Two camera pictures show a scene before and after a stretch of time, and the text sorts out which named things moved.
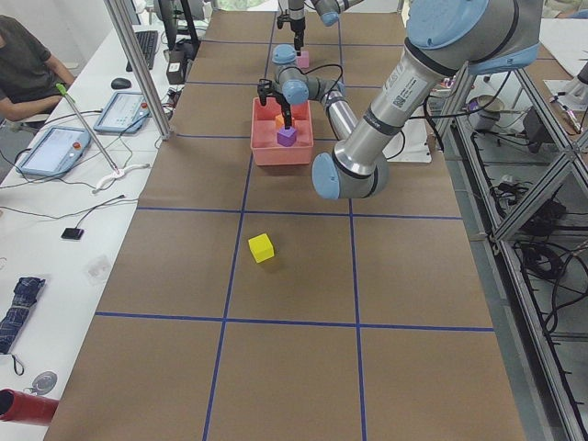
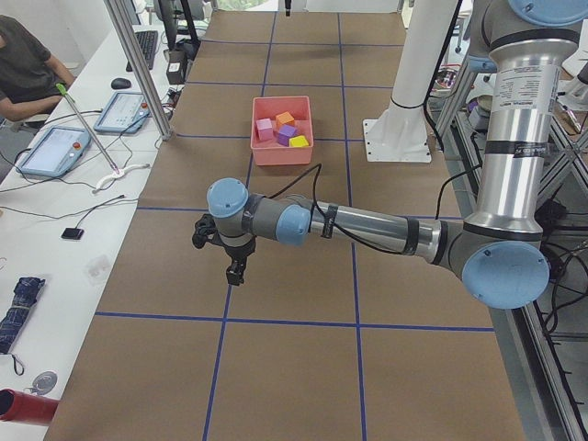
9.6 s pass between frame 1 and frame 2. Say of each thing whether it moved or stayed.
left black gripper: moved
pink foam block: moved
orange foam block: stayed
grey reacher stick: stayed
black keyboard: stayed
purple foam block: stayed
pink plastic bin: stayed
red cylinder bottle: stayed
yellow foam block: moved
